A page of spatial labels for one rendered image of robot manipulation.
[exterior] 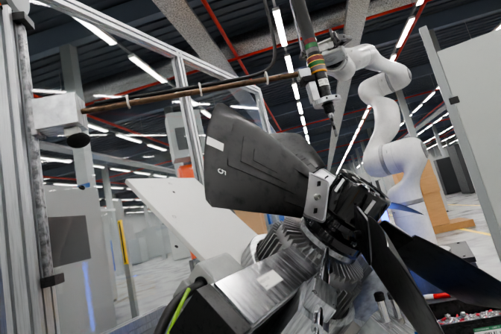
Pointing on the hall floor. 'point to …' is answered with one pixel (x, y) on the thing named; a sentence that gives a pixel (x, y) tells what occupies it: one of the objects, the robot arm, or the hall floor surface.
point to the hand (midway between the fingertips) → (317, 41)
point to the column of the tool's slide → (19, 203)
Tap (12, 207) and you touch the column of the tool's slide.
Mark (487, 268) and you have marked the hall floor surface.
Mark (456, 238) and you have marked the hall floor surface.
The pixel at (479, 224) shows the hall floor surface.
